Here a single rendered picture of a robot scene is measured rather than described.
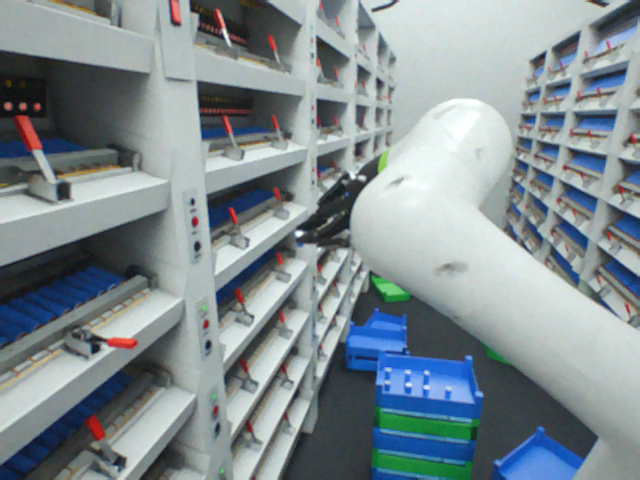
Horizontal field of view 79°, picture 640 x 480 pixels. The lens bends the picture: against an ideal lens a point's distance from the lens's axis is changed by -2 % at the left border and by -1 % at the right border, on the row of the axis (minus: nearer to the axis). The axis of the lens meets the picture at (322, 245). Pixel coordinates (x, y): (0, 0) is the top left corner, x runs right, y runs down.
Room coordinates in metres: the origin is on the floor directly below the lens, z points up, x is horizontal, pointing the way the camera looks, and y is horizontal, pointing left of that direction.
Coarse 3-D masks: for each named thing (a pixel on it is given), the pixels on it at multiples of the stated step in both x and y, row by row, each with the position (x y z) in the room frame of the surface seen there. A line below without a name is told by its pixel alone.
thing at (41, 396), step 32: (32, 256) 0.54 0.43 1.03; (96, 256) 0.63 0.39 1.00; (128, 256) 0.61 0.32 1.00; (160, 288) 0.60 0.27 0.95; (128, 320) 0.50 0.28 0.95; (160, 320) 0.53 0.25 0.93; (64, 352) 0.41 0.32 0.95; (128, 352) 0.47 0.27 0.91; (0, 384) 0.35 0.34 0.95; (32, 384) 0.36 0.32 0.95; (64, 384) 0.37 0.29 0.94; (96, 384) 0.41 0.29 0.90; (0, 416) 0.31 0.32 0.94; (32, 416) 0.33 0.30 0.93; (0, 448) 0.30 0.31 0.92
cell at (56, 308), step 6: (30, 294) 0.48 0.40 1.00; (36, 294) 0.48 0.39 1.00; (24, 300) 0.47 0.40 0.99; (30, 300) 0.47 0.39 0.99; (36, 300) 0.47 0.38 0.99; (42, 300) 0.47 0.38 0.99; (48, 300) 0.47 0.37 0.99; (42, 306) 0.47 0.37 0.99; (48, 306) 0.47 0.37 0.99; (54, 306) 0.47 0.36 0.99; (60, 306) 0.47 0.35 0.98; (66, 306) 0.47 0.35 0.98; (54, 312) 0.46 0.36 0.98; (60, 312) 0.46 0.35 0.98
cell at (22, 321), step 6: (0, 306) 0.44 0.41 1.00; (0, 312) 0.43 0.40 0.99; (6, 312) 0.43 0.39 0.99; (12, 312) 0.44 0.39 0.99; (18, 312) 0.44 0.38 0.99; (0, 318) 0.43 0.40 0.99; (6, 318) 0.43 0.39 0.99; (12, 318) 0.43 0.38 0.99; (18, 318) 0.43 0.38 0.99; (24, 318) 0.43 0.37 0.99; (30, 318) 0.43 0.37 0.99; (12, 324) 0.43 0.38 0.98; (18, 324) 0.42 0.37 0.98; (24, 324) 0.42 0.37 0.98; (30, 324) 0.42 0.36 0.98; (36, 324) 0.43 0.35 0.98; (42, 324) 0.43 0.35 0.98; (30, 330) 0.42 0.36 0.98
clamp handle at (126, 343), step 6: (90, 330) 0.42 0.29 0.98; (84, 336) 0.42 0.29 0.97; (90, 342) 0.41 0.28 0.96; (96, 342) 0.41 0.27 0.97; (102, 342) 0.41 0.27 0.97; (108, 342) 0.41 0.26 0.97; (114, 342) 0.40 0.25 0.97; (120, 342) 0.40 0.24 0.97; (126, 342) 0.40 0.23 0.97; (132, 342) 0.40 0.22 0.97; (126, 348) 0.40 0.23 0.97
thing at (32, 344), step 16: (128, 288) 0.54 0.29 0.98; (144, 288) 0.57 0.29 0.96; (96, 304) 0.48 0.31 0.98; (112, 304) 0.51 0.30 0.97; (64, 320) 0.44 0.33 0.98; (80, 320) 0.45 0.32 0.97; (32, 336) 0.40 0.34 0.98; (48, 336) 0.41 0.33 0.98; (64, 336) 0.43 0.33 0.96; (0, 352) 0.37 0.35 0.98; (16, 352) 0.37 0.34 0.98; (32, 352) 0.39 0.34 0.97; (0, 368) 0.35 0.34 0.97; (32, 368) 0.37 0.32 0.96
